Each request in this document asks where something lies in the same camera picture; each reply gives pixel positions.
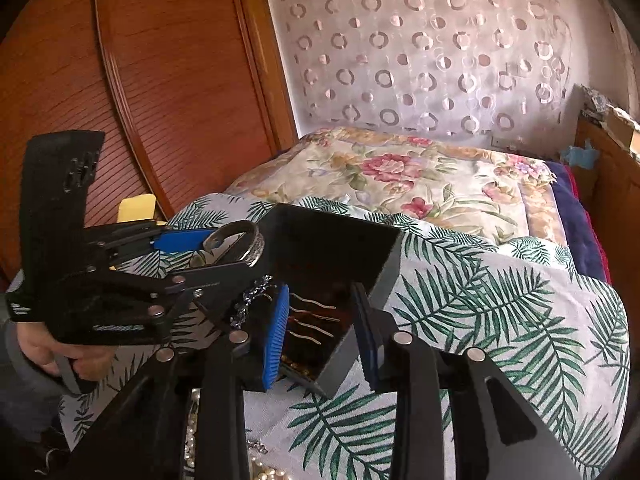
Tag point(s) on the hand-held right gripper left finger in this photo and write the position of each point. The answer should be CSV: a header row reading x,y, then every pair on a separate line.
x,y
276,342

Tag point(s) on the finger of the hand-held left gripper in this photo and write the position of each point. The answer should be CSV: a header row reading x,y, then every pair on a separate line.
x,y
220,282
182,241

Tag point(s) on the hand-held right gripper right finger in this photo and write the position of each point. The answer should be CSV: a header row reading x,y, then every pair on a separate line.
x,y
368,347

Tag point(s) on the silver bangle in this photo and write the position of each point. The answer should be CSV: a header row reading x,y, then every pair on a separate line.
x,y
251,240

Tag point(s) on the black jewelry box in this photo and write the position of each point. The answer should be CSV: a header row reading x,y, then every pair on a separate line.
x,y
340,245

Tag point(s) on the person's left forearm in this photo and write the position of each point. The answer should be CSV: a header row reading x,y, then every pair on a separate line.
x,y
22,390

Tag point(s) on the person's left hand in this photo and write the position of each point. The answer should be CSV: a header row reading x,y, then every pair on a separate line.
x,y
47,350

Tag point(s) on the yellow plush toy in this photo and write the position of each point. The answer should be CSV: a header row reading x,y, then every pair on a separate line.
x,y
135,207

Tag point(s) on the leaf print blanket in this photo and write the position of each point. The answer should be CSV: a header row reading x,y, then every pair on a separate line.
x,y
475,335

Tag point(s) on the wooden wardrobe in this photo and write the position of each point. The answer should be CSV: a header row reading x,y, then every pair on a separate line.
x,y
175,85

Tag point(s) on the floral quilt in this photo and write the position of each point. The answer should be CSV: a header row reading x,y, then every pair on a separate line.
x,y
390,180

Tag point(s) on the navy blue blanket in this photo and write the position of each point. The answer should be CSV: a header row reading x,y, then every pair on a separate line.
x,y
575,220

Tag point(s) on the blue plastic bag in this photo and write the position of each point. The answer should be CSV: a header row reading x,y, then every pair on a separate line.
x,y
580,156

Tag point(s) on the circle pattern curtain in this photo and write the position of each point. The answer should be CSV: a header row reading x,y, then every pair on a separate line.
x,y
425,60

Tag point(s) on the wooden cabinet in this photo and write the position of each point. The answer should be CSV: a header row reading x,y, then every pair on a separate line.
x,y
615,185

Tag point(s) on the patterned paper pile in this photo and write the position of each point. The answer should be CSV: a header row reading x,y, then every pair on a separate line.
x,y
595,102

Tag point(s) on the cardboard box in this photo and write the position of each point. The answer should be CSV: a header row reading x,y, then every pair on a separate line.
x,y
622,130

